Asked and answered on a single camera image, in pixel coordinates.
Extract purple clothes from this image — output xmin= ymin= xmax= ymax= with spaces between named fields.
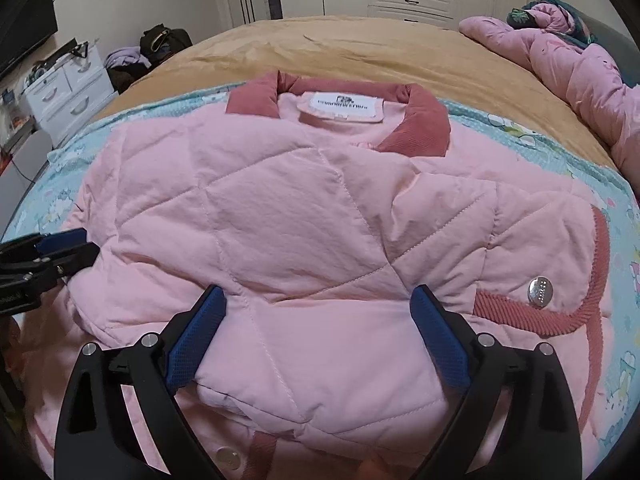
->
xmin=104 ymin=46 xmax=151 ymax=68

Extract dark clothes pile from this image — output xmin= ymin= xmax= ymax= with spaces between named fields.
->
xmin=107 ymin=62 xmax=151 ymax=93

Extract black bag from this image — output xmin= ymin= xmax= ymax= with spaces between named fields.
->
xmin=139 ymin=25 xmax=193 ymax=63

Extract grey quilted headboard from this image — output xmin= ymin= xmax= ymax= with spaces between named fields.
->
xmin=585 ymin=12 xmax=640 ymax=78

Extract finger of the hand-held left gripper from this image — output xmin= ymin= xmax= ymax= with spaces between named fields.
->
xmin=0 ymin=242 xmax=101 ymax=294
xmin=0 ymin=227 xmax=89 ymax=264

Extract black cable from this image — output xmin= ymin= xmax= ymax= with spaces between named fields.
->
xmin=10 ymin=157 xmax=43 ymax=184

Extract bed with tan sheet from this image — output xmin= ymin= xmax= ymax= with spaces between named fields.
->
xmin=92 ymin=17 xmax=618 ymax=171

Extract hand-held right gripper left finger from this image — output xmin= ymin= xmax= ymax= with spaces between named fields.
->
xmin=54 ymin=285 xmax=227 ymax=480

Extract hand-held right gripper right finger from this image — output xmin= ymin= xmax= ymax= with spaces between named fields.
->
xmin=410 ymin=284 xmax=583 ymax=480

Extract black television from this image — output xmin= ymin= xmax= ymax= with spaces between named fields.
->
xmin=0 ymin=0 xmax=58 ymax=78

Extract cartoon cat printed blue blanket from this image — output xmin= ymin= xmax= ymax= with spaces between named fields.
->
xmin=0 ymin=82 xmax=640 ymax=461

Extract pink duvet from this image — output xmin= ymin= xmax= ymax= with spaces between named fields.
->
xmin=459 ymin=0 xmax=640 ymax=181

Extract white drawer cabinet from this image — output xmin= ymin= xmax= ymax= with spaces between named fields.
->
xmin=24 ymin=42 xmax=118 ymax=148

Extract pink quilted jacket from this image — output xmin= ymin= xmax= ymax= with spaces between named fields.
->
xmin=20 ymin=71 xmax=613 ymax=480

